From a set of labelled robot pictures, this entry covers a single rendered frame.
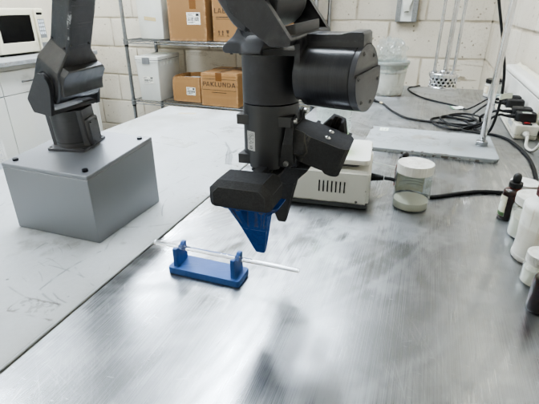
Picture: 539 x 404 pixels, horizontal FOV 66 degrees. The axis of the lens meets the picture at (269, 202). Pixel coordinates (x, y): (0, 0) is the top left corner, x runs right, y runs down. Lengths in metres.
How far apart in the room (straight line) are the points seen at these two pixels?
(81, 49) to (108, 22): 3.36
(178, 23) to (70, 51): 2.54
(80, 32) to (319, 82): 0.37
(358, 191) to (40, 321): 0.48
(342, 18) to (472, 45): 0.86
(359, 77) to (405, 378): 0.28
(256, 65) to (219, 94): 2.65
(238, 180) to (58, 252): 0.35
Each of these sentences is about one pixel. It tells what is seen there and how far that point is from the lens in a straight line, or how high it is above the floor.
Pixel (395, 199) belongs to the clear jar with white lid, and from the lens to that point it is 0.74.
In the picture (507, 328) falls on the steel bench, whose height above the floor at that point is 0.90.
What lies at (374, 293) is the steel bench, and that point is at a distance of 0.53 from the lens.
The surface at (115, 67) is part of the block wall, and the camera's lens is 4.04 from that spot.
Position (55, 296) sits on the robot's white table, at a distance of 0.57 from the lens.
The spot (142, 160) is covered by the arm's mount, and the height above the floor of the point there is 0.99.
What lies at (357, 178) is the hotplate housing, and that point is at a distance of 0.70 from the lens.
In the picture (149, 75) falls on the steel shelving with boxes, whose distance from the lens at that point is 3.32.
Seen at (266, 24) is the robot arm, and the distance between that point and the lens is 0.38.
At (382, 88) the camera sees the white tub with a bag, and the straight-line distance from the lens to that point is 1.70.
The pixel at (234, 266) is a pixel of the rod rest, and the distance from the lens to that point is 0.51.
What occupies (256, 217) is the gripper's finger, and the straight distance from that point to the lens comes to 0.43.
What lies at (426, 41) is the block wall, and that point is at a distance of 3.11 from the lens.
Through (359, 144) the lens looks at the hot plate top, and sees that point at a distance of 0.78.
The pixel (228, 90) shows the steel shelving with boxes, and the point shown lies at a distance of 3.02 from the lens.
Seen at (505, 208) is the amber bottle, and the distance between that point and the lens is 0.76.
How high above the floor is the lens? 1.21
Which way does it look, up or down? 25 degrees down
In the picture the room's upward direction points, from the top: straight up
